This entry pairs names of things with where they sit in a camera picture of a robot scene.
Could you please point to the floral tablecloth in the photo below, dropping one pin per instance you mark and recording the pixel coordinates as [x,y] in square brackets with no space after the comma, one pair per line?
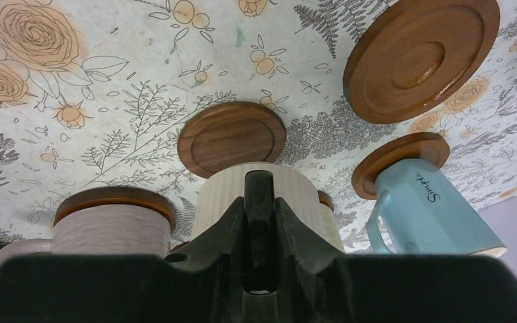
[95,93]

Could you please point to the white mug black rim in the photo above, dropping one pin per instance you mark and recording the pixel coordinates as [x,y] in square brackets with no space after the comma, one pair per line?
[259,237]

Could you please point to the dark walnut coaster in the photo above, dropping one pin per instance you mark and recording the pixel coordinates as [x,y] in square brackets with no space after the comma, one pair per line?
[229,134]

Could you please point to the lilac mug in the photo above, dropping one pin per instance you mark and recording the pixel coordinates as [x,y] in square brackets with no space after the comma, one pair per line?
[89,235]

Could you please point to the cream yellow mug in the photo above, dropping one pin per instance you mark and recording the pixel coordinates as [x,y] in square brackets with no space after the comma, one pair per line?
[330,229]

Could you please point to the light blue faceted mug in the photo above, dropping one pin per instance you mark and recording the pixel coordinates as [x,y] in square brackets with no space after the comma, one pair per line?
[419,211]

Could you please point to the brown wooden coaster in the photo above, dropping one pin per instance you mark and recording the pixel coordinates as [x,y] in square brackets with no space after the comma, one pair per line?
[428,146]
[117,195]
[325,199]
[417,54]

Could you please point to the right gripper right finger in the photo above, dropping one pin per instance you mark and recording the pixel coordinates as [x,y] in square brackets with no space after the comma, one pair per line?
[318,283]

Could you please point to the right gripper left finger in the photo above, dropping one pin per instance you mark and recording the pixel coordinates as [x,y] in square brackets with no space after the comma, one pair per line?
[70,288]

